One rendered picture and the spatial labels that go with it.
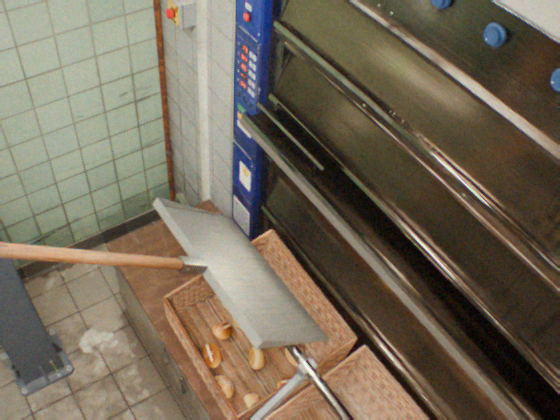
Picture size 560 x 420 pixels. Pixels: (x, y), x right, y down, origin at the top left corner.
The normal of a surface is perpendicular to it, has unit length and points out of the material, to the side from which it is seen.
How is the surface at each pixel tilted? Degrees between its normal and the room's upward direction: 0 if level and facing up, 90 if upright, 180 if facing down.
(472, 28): 90
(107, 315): 0
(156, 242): 0
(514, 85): 90
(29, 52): 90
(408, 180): 70
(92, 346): 0
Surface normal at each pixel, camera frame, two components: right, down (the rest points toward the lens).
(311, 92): -0.76, 0.14
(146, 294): 0.07, -0.66
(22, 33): 0.56, 0.65
